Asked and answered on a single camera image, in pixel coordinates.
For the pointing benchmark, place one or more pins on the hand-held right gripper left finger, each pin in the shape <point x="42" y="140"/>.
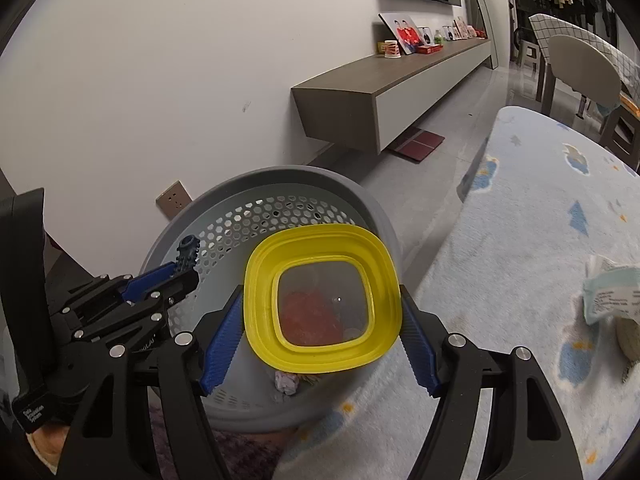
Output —
<point x="220" y="355"/>

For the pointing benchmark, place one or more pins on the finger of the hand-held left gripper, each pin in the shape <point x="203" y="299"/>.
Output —
<point x="175" y="287"/>
<point x="147" y="277"/>

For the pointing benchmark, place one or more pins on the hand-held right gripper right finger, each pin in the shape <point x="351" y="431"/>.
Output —
<point x="420" y="355"/>

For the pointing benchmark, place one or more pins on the white paper ball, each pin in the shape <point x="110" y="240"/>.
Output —
<point x="286" y="382"/>

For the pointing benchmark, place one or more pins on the yellow plastic lid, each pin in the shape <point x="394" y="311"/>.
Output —
<point x="260" y="280"/>

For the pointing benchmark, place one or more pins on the red plastic bag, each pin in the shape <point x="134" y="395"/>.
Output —
<point x="310" y="317"/>

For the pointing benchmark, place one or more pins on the grey perforated basket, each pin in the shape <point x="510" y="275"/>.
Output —
<point x="320" y="180"/>

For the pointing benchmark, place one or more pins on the person's left hand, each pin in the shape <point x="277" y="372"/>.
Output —
<point x="47" y="447"/>

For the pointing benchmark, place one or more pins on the purple shaggy rug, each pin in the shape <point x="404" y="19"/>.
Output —
<point x="240" y="455"/>

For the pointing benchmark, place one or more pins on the light blue printed blanket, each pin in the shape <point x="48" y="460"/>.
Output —
<point x="525" y="260"/>

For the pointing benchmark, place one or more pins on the white blue tissue packet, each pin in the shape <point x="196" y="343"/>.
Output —
<point x="612" y="292"/>

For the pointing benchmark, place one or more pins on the red mat on floor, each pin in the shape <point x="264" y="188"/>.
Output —
<point x="417" y="146"/>

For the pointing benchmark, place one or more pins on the beige plush ball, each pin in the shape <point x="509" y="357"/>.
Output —
<point x="631" y="345"/>

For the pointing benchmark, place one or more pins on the grey floating cabinet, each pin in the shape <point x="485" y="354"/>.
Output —
<point x="400" y="105"/>

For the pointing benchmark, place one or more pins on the grey wooden chair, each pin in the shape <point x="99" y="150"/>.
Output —
<point x="622" y="130"/>

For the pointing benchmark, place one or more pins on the paper cup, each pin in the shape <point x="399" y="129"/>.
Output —
<point x="392" y="50"/>

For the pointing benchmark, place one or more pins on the flat red box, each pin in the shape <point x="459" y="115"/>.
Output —
<point x="430" y="48"/>

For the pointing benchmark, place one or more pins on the small grey stool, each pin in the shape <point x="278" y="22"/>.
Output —
<point x="530" y="55"/>

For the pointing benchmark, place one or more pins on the grey round-backed chair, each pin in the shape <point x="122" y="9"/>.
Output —
<point x="580" y="70"/>

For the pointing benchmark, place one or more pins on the leaning tall mirror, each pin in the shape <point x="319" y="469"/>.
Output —
<point x="482" y="15"/>

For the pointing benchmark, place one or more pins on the dining table with checked cloth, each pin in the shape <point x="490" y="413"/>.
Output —
<point x="600" y="45"/>

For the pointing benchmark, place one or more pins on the wall socket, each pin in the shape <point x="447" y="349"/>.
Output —
<point x="173" y="200"/>

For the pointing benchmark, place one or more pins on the large photo frame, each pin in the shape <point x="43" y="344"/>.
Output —
<point x="402" y="32"/>

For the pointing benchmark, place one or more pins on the pink picture frame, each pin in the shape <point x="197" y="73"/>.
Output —
<point x="464" y="27"/>

